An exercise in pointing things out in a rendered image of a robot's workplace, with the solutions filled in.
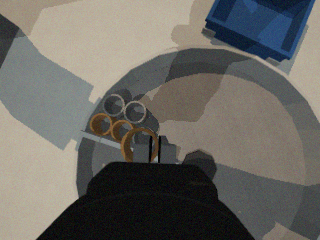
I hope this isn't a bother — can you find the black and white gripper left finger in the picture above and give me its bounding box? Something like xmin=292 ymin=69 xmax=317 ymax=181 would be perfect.
xmin=133 ymin=135 xmax=152 ymax=163

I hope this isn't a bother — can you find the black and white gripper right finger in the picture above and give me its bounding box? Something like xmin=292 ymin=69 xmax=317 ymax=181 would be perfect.
xmin=158 ymin=135 xmax=177 ymax=164

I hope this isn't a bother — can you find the blue square tray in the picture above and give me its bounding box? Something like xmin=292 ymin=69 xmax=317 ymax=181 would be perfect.
xmin=202 ymin=0 xmax=315 ymax=67

